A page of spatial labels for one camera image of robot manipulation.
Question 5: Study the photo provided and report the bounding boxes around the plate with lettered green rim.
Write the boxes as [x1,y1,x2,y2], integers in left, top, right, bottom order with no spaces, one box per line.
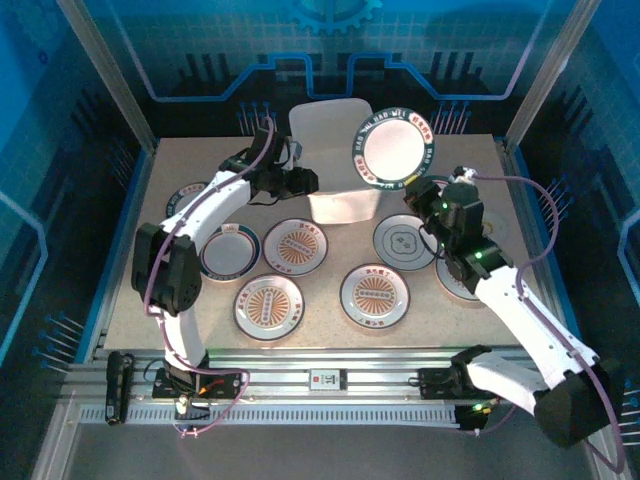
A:
[351,107,436,190]

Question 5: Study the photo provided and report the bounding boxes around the black controller box green light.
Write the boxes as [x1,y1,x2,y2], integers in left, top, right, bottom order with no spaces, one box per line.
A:
[457,399,501,435]

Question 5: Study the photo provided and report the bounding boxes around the small white label box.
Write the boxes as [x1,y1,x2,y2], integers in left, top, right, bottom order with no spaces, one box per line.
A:
[309,368,347,392]

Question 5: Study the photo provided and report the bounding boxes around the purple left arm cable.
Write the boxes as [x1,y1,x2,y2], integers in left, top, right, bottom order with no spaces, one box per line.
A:
[142,115,276,441]

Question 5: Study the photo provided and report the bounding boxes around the white plate orange sunburst print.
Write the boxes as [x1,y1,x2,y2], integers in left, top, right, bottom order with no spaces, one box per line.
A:
[434,254,489,306]
[232,273,305,342]
[339,263,412,331]
[262,217,330,278]

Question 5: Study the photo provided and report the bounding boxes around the plate with red lettered rim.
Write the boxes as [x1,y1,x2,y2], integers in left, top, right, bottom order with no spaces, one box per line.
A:
[164,180,214,221]

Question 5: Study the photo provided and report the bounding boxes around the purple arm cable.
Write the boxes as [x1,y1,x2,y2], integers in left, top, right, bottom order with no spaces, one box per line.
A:
[142,115,276,441]
[467,169,629,474]

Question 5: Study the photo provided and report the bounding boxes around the black clamp handle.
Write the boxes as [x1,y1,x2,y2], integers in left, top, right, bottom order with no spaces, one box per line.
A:
[105,351,135,426]

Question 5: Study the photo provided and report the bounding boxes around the aluminium frame post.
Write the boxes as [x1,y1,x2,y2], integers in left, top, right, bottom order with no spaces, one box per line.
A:
[502,0,604,149]
[53,0,161,154]

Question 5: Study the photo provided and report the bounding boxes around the white plate with crown logo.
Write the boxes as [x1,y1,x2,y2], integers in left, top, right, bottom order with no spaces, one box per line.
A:
[199,223,263,284]

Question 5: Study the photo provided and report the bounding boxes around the translucent white plastic bin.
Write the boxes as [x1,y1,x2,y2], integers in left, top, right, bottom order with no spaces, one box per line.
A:
[288,97,381,226]

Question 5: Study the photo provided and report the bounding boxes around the small white connector board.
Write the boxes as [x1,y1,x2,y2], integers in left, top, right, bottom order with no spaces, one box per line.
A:
[172,394,211,419]

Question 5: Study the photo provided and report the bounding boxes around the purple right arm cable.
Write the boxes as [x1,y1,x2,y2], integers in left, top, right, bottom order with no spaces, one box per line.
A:
[467,169,629,474]

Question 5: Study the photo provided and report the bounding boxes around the slotted grey cable duct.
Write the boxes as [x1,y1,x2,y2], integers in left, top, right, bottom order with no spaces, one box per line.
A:
[78,403,461,426]

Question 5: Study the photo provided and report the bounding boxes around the grey plate with clover outline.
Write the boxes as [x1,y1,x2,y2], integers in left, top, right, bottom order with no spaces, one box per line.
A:
[372,213,444,272]

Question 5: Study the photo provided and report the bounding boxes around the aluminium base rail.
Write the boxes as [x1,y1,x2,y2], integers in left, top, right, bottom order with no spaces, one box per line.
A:
[62,347,551,404]

